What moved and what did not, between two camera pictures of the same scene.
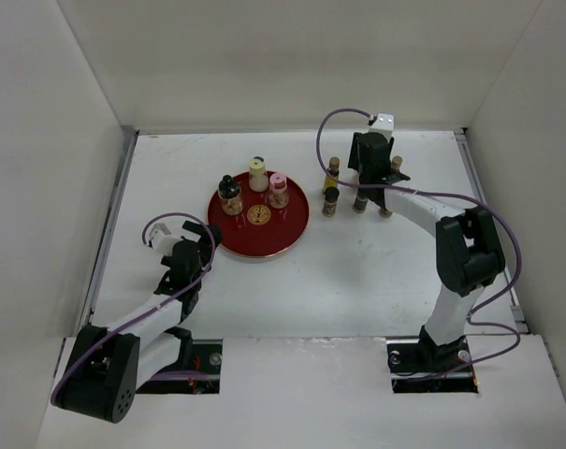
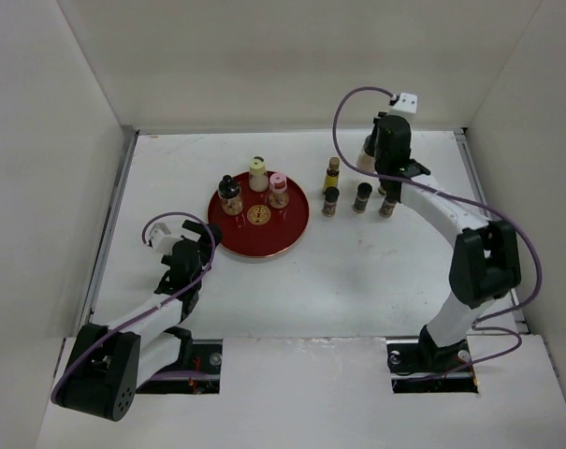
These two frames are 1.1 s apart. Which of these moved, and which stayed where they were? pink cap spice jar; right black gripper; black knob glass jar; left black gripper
Moved: right black gripper
Stayed: left black gripper; pink cap spice jar; black knob glass jar
